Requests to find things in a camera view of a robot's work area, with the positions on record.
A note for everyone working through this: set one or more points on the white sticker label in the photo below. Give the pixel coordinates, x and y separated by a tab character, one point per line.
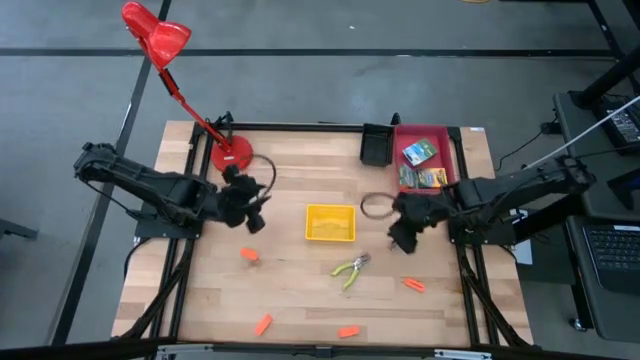
477	129

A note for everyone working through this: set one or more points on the black keyboard device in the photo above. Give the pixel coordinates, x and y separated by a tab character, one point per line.
625	125

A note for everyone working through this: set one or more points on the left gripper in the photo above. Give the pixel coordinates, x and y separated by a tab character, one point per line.
240	197

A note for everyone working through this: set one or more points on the black crossbar with silver brackets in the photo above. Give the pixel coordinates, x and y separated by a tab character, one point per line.
75	350

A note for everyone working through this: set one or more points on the red desk lamp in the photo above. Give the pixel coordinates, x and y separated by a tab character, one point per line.
160	37

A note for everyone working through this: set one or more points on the black power adapter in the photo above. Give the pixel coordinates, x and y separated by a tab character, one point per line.
550	128

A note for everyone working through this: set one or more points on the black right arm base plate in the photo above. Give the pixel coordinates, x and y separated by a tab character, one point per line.
480	239

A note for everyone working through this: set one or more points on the black plastic basket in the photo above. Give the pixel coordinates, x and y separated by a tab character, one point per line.
377	145

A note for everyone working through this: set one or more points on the black aluminium rig frame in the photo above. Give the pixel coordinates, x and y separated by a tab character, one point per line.
325	126

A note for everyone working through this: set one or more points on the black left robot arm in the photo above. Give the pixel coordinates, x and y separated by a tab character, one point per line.
150	182

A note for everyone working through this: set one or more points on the black stand foot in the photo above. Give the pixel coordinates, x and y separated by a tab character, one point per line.
15	230

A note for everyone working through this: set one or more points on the pink plastic tray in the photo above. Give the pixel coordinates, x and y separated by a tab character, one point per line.
447	150

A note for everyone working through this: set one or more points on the black side cart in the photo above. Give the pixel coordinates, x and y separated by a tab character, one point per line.
600	310

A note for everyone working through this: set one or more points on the cart caster wheel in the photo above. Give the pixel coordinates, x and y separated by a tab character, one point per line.
580	324

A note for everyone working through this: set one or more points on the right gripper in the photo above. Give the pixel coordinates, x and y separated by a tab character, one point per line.
425	210

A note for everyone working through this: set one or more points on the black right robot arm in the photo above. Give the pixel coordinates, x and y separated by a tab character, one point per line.
525	182

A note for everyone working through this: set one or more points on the black laptop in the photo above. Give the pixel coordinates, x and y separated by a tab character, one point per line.
615	250

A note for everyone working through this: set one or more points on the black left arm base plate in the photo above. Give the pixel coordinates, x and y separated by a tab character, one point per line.
170	231

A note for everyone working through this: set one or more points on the yellow plastic basket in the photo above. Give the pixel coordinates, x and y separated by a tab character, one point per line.
330	223

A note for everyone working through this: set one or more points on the white paper sheet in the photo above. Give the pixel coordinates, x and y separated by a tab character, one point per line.
524	252

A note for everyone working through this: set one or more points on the orange eraser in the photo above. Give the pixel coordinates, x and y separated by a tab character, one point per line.
414	285
249	254
348	331
263	324

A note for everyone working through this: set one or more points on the black diagonal stand post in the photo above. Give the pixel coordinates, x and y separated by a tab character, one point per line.
610	77

